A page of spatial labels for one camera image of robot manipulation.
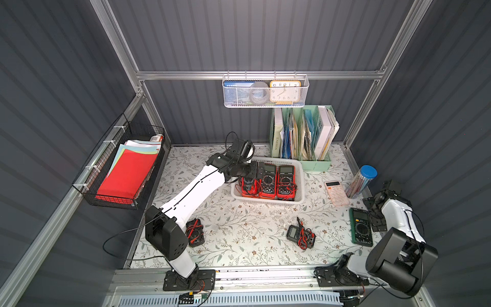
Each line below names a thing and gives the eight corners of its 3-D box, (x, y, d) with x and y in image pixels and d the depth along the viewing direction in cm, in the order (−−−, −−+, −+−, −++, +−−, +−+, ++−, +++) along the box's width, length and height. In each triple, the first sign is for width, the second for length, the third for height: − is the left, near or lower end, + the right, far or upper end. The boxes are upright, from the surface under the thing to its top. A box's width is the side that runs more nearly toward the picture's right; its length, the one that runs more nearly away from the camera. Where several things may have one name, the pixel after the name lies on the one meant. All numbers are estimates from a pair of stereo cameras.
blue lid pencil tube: (346, 199, 98) (364, 176, 83) (342, 188, 102) (358, 165, 87) (359, 199, 98) (380, 176, 83) (355, 188, 102) (374, 165, 87)
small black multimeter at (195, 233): (190, 249, 83) (187, 246, 80) (187, 224, 90) (184, 221, 87) (205, 243, 84) (204, 240, 81) (201, 219, 91) (199, 216, 88)
